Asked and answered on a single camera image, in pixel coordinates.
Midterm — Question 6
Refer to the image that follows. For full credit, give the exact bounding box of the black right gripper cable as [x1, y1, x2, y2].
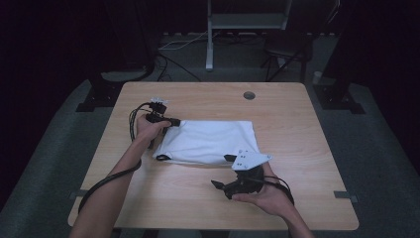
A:
[246, 175, 295, 206]

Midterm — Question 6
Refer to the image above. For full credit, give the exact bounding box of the white printed tank top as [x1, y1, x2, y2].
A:
[152, 119, 262, 167]

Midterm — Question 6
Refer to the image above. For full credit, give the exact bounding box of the white floor cable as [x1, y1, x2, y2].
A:
[157, 29, 219, 52]

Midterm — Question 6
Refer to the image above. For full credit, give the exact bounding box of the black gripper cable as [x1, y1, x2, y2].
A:
[77, 102, 159, 213]
[246, 175, 295, 206]

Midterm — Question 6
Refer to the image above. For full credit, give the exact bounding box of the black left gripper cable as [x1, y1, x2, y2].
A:
[77, 102, 159, 213]

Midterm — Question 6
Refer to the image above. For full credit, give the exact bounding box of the white metal stand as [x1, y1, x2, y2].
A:
[205, 0, 293, 72]

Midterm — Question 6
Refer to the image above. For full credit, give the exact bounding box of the grey round floor base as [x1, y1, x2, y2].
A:
[100, 67, 148, 82]

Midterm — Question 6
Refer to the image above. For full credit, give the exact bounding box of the black chair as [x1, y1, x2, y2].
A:
[261, 31, 315, 83]

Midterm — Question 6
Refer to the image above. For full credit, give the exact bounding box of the grey tape strip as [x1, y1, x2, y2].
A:
[333, 190, 360, 203]
[68, 188, 87, 200]

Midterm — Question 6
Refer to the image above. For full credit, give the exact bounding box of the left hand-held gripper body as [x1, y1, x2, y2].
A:
[145, 96, 172, 125]

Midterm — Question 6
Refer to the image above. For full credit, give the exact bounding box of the person's right hand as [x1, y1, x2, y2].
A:
[232, 163, 292, 218]

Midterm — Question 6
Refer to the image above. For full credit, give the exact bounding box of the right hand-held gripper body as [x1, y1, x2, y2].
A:
[224, 150, 272, 200]

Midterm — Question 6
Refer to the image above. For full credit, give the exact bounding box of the black floor cable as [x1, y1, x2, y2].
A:
[155, 53, 202, 82]

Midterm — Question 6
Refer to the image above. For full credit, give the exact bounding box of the person's left hand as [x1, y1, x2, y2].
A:
[135, 113, 172, 144]

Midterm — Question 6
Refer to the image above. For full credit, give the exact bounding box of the black stand base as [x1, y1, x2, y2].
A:
[313, 82, 366, 115]
[75, 77, 124, 113]

